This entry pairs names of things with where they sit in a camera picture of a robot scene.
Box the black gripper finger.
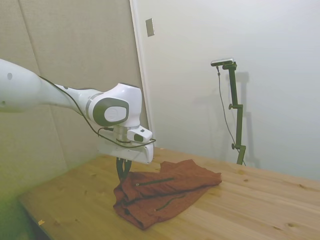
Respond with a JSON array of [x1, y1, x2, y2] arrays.
[[115, 157, 125, 181], [122, 159, 133, 180]]

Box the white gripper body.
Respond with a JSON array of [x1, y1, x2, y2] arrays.
[[96, 139, 155, 165]]

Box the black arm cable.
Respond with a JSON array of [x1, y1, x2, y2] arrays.
[[37, 74, 157, 151]]

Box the silver exterior camera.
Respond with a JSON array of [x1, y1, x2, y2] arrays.
[[210, 56, 236, 67]]

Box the grey wall plate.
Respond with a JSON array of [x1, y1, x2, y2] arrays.
[[145, 17, 156, 38]]

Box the dark green camera stand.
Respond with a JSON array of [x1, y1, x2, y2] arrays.
[[221, 61, 247, 166]]

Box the white door trim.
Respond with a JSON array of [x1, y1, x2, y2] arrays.
[[129, 0, 157, 148]]

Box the rust red shorts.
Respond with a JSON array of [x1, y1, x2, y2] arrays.
[[112, 159, 223, 231]]

